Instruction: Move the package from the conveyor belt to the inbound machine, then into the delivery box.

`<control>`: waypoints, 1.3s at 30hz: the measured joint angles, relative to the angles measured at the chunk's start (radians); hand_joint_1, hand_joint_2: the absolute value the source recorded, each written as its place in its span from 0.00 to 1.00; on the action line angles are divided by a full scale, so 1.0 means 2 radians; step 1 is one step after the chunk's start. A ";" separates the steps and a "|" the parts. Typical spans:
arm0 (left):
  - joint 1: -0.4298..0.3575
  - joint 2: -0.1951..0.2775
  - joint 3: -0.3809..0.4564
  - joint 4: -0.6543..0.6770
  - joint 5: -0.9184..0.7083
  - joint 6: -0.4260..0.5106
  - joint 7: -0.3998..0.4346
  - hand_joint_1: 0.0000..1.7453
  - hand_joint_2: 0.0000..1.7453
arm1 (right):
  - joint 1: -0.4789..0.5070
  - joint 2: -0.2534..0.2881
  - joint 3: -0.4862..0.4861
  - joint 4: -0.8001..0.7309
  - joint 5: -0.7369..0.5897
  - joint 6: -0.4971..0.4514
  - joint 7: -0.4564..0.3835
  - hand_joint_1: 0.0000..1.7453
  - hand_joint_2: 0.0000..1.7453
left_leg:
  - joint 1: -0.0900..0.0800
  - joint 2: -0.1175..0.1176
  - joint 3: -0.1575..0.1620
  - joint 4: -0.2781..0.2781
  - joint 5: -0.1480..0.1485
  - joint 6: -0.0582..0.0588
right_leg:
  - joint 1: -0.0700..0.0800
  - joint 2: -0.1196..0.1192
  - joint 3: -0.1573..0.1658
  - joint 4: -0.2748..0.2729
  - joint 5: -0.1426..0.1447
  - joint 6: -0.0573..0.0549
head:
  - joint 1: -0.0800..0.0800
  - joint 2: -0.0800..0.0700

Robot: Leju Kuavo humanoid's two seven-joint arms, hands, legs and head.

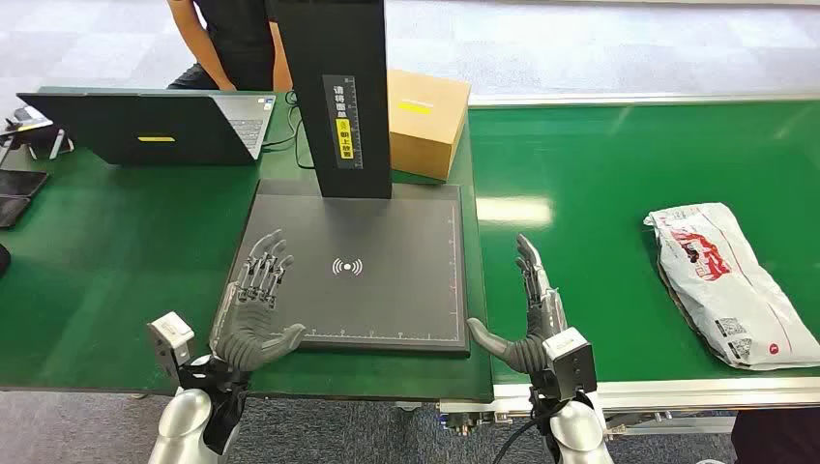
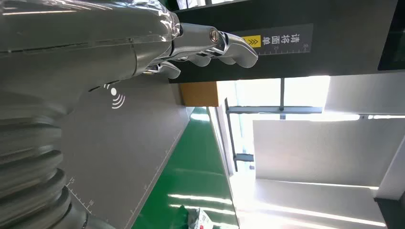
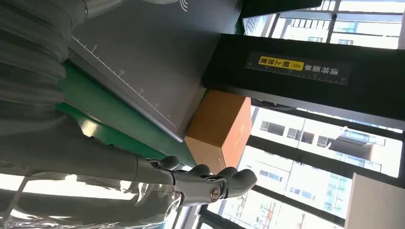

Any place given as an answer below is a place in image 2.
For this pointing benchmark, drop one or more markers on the aluminium conveyor frame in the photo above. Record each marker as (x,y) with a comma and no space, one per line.
(221,148)

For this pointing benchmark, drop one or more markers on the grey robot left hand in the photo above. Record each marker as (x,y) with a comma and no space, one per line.
(79,47)

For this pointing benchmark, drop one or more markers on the white plastic mailer package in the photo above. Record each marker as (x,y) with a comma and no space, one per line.
(199,219)

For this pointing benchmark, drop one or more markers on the brown cardboard box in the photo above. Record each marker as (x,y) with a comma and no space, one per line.
(199,94)

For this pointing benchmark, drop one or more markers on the black inbound scanner machine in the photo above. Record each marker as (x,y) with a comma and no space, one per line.
(126,148)

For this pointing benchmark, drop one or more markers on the green conveyor belt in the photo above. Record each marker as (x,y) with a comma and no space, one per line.
(193,164)

